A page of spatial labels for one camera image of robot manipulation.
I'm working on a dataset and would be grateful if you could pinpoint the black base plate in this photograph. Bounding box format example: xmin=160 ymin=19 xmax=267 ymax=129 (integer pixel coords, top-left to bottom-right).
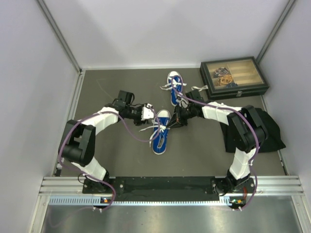
xmin=82 ymin=176 xmax=256 ymax=201

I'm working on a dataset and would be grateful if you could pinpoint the black glass-lid jewelry box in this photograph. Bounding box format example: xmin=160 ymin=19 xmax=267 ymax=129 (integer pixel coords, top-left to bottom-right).
xmin=200 ymin=56 xmax=269 ymax=100

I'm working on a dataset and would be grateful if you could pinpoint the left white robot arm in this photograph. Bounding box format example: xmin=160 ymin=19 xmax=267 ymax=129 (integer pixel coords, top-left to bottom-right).
xmin=58 ymin=90 xmax=155 ymax=194

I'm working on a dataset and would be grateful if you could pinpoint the aluminium frame rail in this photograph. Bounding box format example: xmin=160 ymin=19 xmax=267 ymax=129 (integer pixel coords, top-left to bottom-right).
xmin=39 ymin=176 xmax=304 ymax=196

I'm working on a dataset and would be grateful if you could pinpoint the grey slotted cable duct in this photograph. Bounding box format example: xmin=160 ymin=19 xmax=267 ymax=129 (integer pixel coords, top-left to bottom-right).
xmin=49 ymin=196 xmax=233 ymax=206

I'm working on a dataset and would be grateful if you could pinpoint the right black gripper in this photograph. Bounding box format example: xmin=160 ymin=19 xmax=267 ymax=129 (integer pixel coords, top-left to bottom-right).
xmin=166 ymin=104 xmax=195 ymax=130

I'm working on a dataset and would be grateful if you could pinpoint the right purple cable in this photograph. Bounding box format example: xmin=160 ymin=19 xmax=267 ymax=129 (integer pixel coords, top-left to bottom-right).
xmin=171 ymin=75 xmax=261 ymax=211

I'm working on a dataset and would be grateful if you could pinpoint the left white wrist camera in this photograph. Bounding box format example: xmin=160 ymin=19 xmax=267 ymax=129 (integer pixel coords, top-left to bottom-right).
xmin=141 ymin=103 xmax=155 ymax=120

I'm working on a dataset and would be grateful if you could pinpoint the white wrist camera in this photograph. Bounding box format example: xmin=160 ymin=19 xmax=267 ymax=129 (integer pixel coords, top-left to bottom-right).
xmin=141 ymin=103 xmax=155 ymax=120
xmin=176 ymin=96 xmax=189 ymax=108

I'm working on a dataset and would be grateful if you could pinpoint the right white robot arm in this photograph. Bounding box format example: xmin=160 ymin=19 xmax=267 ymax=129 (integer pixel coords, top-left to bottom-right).
xmin=167 ymin=90 xmax=268 ymax=192

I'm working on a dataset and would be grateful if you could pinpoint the blue sneaker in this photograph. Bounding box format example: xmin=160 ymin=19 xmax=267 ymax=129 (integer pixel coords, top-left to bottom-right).
xmin=160 ymin=71 xmax=187 ymax=106
xmin=140 ymin=109 xmax=171 ymax=155

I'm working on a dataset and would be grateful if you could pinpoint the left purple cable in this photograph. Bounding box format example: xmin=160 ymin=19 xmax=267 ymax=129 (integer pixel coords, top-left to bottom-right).
xmin=58 ymin=105 xmax=161 ymax=210

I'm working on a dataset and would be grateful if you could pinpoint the black cloth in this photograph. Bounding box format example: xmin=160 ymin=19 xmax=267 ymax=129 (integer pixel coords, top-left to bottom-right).
xmin=220 ymin=108 xmax=286 ymax=153

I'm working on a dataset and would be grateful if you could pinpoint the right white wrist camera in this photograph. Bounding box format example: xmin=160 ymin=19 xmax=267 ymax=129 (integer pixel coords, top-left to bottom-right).
xmin=176 ymin=96 xmax=189 ymax=108

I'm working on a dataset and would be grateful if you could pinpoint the purple cable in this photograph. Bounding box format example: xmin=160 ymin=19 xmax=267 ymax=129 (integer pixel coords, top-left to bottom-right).
xmin=171 ymin=75 xmax=261 ymax=211
xmin=58 ymin=105 xmax=161 ymax=210

